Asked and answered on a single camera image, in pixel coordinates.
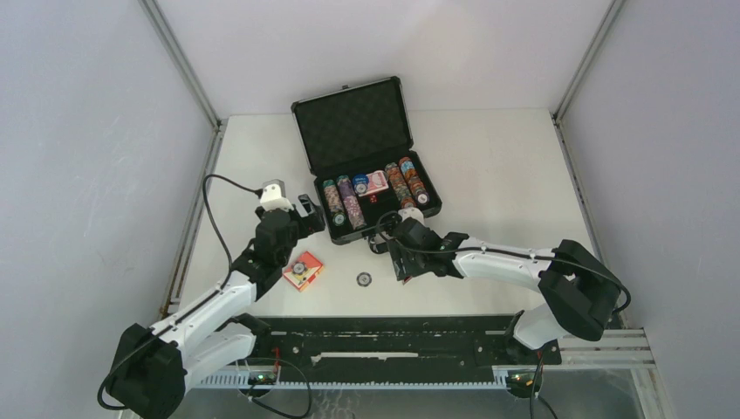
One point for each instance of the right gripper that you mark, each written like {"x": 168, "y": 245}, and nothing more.
{"x": 396, "y": 254}

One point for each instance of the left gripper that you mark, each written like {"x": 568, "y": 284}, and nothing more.
{"x": 313, "y": 221}

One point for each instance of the poker chip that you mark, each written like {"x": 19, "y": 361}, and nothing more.
{"x": 299, "y": 269}
{"x": 364, "y": 279}

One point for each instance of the red playing card box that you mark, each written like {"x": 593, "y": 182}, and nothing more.
{"x": 314, "y": 268}

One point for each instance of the black poker case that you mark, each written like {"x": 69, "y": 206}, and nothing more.
{"x": 355, "y": 131}

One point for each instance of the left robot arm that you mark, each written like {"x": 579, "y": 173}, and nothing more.
{"x": 155, "y": 366}

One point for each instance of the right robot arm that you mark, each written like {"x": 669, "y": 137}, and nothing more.
{"x": 580, "y": 294}

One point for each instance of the far right chip row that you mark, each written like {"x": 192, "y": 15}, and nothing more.
{"x": 414, "y": 182}

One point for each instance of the far left chip row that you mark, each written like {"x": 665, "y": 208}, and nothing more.
{"x": 334, "y": 202}

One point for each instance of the inner right chip row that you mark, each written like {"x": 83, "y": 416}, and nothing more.
{"x": 399, "y": 185}

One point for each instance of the red card deck in case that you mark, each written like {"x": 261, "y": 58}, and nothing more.
{"x": 376, "y": 182}

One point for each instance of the purple chip row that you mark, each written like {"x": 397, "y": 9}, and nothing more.
{"x": 351, "y": 203}

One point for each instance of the blue small blind button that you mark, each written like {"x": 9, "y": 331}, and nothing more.
{"x": 360, "y": 184}

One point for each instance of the left circuit board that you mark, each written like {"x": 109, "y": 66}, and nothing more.
{"x": 262, "y": 379}

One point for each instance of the circuit board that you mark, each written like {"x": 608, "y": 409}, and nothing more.
{"x": 262, "y": 379}
{"x": 524, "y": 379}

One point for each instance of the right circuit board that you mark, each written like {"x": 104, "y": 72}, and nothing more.
{"x": 524, "y": 379}

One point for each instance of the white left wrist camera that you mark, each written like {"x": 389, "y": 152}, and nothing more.
{"x": 273, "y": 196}

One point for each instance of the black mounting base plate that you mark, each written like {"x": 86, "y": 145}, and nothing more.
{"x": 395, "y": 348}

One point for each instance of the white slotted cable duct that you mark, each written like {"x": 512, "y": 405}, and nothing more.
{"x": 232, "y": 379}

